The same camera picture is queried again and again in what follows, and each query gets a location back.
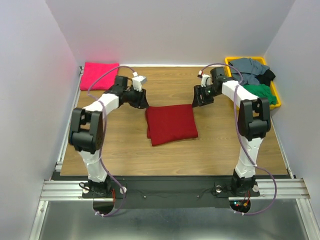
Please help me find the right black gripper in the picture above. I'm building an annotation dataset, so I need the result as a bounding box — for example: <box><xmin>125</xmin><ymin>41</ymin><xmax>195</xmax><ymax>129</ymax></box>
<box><xmin>191</xmin><ymin>83</ymin><xmax>221</xmax><ymax>108</ymax></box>

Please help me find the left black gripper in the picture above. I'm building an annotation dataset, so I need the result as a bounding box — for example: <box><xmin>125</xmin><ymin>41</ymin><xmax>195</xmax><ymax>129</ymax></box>
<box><xmin>124</xmin><ymin>85</ymin><xmax>150</xmax><ymax>110</ymax></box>

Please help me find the dark red t shirt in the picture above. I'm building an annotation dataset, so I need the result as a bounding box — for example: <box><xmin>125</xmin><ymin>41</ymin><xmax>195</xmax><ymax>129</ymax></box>
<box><xmin>145</xmin><ymin>104</ymin><xmax>199</xmax><ymax>147</ymax></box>

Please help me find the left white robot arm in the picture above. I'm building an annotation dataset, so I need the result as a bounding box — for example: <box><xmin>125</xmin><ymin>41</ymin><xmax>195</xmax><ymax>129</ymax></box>
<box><xmin>68</xmin><ymin>72</ymin><xmax>149</xmax><ymax>198</ymax></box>

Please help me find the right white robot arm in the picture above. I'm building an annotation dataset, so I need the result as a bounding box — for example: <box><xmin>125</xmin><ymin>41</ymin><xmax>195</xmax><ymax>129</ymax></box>
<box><xmin>192</xmin><ymin>64</ymin><xmax>271</xmax><ymax>195</ymax></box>

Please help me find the grey t shirt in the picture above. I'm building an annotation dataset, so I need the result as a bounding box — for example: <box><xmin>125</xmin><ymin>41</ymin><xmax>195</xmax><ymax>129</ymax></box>
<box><xmin>229</xmin><ymin>57</ymin><xmax>270</xmax><ymax>86</ymax></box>

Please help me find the folded pink t shirt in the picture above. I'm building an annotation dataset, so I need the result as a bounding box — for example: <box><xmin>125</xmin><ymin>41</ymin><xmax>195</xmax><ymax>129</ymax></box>
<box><xmin>80</xmin><ymin>62</ymin><xmax>120</xmax><ymax>91</ymax></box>

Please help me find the green t shirt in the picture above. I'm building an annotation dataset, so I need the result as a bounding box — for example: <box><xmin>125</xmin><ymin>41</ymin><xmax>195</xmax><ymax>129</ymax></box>
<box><xmin>243</xmin><ymin>84</ymin><xmax>277</xmax><ymax>105</ymax></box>

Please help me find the black t shirt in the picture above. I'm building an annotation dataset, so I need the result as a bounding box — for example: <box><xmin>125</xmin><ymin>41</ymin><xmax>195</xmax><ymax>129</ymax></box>
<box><xmin>255</xmin><ymin>69</ymin><xmax>276</xmax><ymax>87</ymax></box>

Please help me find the yellow plastic bin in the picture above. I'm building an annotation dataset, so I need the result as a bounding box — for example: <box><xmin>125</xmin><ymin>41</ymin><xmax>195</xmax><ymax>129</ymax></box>
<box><xmin>224</xmin><ymin>56</ymin><xmax>281</xmax><ymax>110</ymax></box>

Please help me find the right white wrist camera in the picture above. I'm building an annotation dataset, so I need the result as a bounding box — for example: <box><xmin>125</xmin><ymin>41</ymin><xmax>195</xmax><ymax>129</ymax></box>
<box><xmin>197</xmin><ymin>70</ymin><xmax>212</xmax><ymax>87</ymax></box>

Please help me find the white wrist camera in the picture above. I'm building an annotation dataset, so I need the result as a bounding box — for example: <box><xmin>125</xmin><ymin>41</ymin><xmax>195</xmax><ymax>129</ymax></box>
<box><xmin>131</xmin><ymin>71</ymin><xmax>147</xmax><ymax>92</ymax></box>
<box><xmin>197</xmin><ymin>70</ymin><xmax>212</xmax><ymax>87</ymax></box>

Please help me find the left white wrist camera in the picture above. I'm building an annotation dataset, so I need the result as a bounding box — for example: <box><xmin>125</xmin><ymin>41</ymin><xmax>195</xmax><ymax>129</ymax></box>
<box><xmin>131</xmin><ymin>71</ymin><xmax>147</xmax><ymax>92</ymax></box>

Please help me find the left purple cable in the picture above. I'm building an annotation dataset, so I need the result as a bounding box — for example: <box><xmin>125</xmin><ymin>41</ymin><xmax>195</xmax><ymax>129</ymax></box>
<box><xmin>87</xmin><ymin>65</ymin><xmax>140</xmax><ymax>218</ymax></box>

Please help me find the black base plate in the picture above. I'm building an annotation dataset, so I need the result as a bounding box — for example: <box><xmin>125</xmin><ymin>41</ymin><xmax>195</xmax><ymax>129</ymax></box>
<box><xmin>80</xmin><ymin>175</ymin><xmax>260</xmax><ymax>209</ymax></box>

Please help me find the aluminium frame rail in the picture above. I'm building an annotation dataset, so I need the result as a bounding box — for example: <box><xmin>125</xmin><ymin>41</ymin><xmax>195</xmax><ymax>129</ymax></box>
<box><xmin>29</xmin><ymin>64</ymin><xmax>311</xmax><ymax>240</ymax></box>

